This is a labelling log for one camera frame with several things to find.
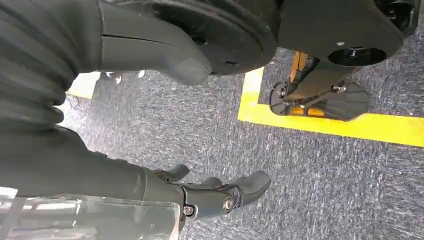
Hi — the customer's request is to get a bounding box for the yellow floor tape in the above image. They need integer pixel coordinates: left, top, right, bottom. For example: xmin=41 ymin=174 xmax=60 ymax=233
xmin=237 ymin=66 xmax=424 ymax=149

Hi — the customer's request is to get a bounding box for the black robot hip joint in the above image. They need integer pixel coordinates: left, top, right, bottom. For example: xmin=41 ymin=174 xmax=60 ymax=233
xmin=109 ymin=0 xmax=278 ymax=76

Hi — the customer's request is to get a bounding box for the clear plastic guard plate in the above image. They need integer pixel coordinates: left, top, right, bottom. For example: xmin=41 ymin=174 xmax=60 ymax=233
xmin=0 ymin=187 xmax=182 ymax=240

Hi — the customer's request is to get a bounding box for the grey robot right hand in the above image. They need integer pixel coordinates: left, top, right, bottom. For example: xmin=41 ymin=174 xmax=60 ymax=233
xmin=0 ymin=1 xmax=272 ymax=233

